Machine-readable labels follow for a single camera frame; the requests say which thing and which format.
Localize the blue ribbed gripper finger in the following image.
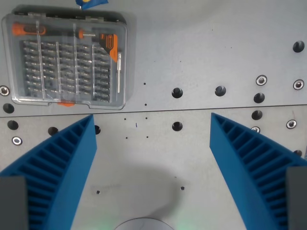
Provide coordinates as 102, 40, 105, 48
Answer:
209, 113, 307, 230
0, 114, 98, 230

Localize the clear plastic screwdriver bit case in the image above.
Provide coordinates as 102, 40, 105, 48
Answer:
1, 7, 129, 111

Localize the silver metal extension rod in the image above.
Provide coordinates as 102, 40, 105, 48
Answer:
116, 52, 122, 94

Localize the grey round disc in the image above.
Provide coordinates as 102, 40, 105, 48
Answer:
114, 217, 174, 230

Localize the orange triangular pry tool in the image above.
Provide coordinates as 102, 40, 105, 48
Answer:
99, 33, 119, 63

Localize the small orange-tipped bit adapter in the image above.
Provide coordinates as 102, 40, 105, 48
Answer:
76, 28, 96, 39

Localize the orange black screwdriver handle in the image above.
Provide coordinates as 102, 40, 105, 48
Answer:
12, 22, 72, 37

